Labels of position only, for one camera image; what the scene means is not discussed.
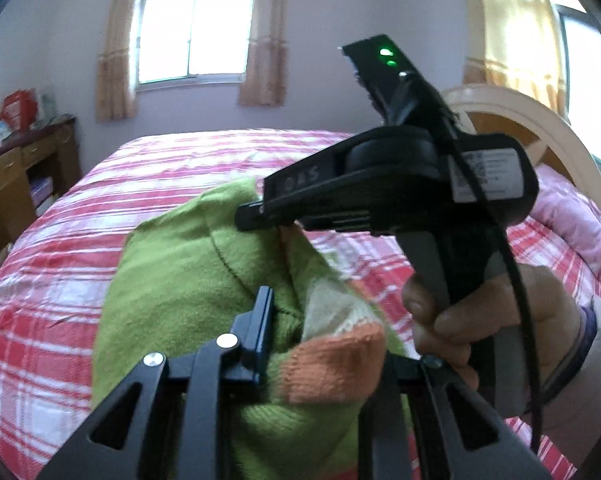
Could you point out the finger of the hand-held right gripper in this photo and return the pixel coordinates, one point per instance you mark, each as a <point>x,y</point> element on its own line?
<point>305,185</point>

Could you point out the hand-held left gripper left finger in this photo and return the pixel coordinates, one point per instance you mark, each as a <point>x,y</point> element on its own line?
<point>263,320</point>

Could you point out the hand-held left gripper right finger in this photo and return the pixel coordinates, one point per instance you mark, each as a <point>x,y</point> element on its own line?
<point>395,435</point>

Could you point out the green knitted sweater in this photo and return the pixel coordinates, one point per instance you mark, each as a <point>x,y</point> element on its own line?
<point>180,270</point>

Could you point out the person's right forearm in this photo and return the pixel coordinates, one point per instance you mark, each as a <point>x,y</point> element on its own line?
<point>590,385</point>

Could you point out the person's right hand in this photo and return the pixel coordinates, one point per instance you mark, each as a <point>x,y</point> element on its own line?
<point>440,330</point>

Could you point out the cream wooden headboard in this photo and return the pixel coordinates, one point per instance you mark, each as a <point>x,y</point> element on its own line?
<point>505,100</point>

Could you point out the yellow beige curtain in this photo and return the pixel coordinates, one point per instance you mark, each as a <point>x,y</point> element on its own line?
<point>515,35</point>

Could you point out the pink pillow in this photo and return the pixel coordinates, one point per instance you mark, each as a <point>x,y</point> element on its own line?
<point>575,220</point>

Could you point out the window with metal bars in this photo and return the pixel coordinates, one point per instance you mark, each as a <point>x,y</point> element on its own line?
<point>190,35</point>

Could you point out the bed with red plaid sheet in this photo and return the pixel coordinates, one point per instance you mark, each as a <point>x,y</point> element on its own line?
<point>55,300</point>

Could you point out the side window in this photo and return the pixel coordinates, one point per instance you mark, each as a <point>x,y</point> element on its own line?
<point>585,60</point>

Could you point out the stack of books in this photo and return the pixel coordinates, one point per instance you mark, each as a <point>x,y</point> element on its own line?
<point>43,195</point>

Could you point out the wooden desk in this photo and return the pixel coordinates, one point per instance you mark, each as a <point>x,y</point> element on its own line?
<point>10,170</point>

